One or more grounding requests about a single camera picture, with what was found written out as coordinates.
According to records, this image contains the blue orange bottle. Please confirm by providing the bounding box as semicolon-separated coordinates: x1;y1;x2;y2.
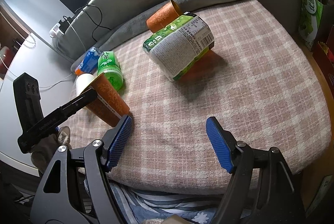
74;47;102;76

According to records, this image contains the grey gloved hand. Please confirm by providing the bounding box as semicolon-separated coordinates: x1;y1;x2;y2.
30;126;71;174

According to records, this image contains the green white snack package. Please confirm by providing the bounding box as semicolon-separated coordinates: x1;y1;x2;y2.
143;12;215;82

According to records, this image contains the green plastic bottle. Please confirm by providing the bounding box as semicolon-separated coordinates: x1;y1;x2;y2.
97;51;124;91

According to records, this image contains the orange paper cup lying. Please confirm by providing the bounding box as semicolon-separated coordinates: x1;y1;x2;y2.
146;0;183;33

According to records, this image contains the pink plaid blanket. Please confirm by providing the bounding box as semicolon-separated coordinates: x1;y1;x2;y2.
60;0;332;195

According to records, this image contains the red box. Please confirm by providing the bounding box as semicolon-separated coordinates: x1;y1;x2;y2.
312;41;334;99

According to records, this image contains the orange patterned paper cup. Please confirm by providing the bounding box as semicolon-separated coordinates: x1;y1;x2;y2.
81;73;130;127

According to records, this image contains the green paper bag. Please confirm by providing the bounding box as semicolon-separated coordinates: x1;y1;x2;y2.
298;0;333;51

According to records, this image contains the white power strip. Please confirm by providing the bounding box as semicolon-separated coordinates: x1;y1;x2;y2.
49;20;70;38

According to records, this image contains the blue striped floral cloth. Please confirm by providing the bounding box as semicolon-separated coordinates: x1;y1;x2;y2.
109;181;223;223

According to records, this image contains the black cable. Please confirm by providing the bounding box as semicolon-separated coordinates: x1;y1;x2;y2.
62;4;113;42

